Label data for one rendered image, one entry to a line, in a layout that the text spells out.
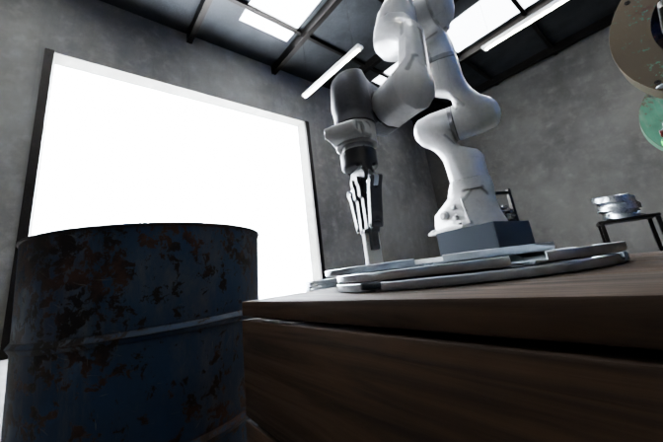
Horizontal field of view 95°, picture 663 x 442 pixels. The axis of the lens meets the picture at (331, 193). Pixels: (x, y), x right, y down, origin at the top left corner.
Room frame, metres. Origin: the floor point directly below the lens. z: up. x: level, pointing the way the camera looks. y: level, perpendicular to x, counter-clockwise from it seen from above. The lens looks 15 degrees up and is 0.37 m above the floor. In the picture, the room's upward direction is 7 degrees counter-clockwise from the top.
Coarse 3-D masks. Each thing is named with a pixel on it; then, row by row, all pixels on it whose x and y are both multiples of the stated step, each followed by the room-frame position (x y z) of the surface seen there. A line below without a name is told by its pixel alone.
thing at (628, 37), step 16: (624, 0) 1.37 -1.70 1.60; (640, 0) 1.33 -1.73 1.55; (656, 0) 1.29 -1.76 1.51; (624, 16) 1.39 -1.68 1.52; (640, 16) 1.35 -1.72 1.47; (656, 16) 1.35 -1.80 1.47; (624, 32) 1.40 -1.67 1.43; (640, 32) 1.36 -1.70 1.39; (656, 32) 1.37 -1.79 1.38; (624, 48) 1.42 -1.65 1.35; (640, 48) 1.38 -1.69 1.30; (656, 48) 1.34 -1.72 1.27; (624, 64) 1.44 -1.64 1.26; (640, 64) 1.40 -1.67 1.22; (656, 64) 1.36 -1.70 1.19; (640, 80) 1.42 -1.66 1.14; (656, 80) 1.38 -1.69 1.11; (656, 96) 1.49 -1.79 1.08
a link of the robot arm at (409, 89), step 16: (384, 16) 0.62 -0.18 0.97; (400, 16) 0.60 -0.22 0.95; (384, 32) 0.61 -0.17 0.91; (400, 32) 0.56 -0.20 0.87; (416, 32) 0.56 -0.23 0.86; (384, 48) 0.63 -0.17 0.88; (400, 48) 0.55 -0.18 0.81; (416, 48) 0.54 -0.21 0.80; (400, 64) 0.51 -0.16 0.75; (416, 64) 0.52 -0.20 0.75; (400, 80) 0.51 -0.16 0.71; (416, 80) 0.50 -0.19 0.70; (432, 80) 0.53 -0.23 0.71; (384, 96) 0.55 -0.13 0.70; (400, 96) 0.52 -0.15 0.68; (416, 96) 0.51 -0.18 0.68; (432, 96) 0.54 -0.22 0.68; (384, 112) 0.57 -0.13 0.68; (400, 112) 0.56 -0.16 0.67; (416, 112) 0.56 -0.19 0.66
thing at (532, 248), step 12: (468, 252) 0.29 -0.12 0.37; (480, 252) 0.29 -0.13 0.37; (492, 252) 0.29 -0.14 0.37; (504, 252) 0.29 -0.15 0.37; (516, 252) 0.30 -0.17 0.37; (528, 252) 0.30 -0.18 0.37; (372, 264) 0.32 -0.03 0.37; (384, 264) 0.31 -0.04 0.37; (396, 264) 0.31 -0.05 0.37; (408, 264) 0.30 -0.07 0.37; (420, 264) 0.30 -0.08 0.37
